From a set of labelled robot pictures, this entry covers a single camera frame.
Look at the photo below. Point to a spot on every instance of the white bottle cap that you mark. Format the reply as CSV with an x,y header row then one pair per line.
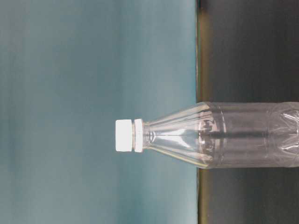
x,y
123,135

